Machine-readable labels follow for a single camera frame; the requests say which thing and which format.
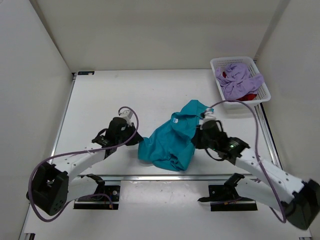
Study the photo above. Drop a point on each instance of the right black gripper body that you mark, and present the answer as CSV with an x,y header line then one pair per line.
x,y
201,142

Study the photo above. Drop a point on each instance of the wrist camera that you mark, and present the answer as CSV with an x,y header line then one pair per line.
x,y
126,114
208,115

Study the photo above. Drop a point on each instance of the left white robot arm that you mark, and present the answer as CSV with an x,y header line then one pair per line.
x,y
55,184

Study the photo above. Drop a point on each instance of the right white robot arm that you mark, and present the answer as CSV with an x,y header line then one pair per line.
x,y
296,199

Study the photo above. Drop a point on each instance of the lilac t shirt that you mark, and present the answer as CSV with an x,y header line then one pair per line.
x,y
233,68

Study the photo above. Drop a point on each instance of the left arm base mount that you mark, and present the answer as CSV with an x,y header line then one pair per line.
x,y
99,194

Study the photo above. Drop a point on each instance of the white plastic basket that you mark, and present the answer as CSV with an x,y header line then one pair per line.
x,y
220,63

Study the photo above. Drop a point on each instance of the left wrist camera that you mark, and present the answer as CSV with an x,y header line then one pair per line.
x,y
126,114

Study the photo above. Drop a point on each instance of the dark label sticker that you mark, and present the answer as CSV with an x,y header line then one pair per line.
x,y
86,73

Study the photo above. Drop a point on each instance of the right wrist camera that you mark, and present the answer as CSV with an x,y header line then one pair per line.
x,y
208,115

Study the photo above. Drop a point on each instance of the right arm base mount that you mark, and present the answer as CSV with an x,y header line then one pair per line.
x,y
224,197

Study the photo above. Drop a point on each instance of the teal t shirt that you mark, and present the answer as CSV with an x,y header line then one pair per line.
x,y
170,146

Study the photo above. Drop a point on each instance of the red t shirt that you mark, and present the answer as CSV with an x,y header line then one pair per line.
x,y
239,86

